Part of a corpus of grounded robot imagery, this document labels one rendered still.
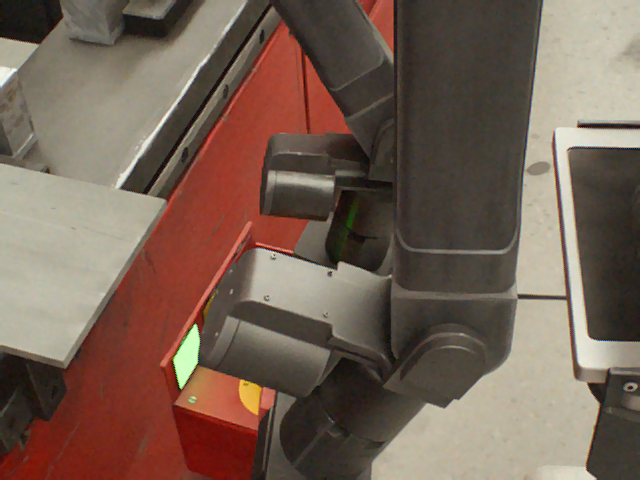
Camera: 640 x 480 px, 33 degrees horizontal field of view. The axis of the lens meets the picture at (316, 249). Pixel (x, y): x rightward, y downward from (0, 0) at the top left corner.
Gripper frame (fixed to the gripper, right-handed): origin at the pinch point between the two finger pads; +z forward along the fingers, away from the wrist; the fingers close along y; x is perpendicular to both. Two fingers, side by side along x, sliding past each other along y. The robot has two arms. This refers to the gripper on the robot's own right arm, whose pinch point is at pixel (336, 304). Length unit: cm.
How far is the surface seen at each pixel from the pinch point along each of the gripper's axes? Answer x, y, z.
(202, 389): 12.6, 8.3, 4.2
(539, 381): -57, -34, 75
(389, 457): -32, -14, 80
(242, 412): 13.8, 3.7, 3.0
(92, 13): -23.3, 40.3, -1.2
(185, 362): 12.2, 10.6, 1.6
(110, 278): 18.7, 15.7, -16.7
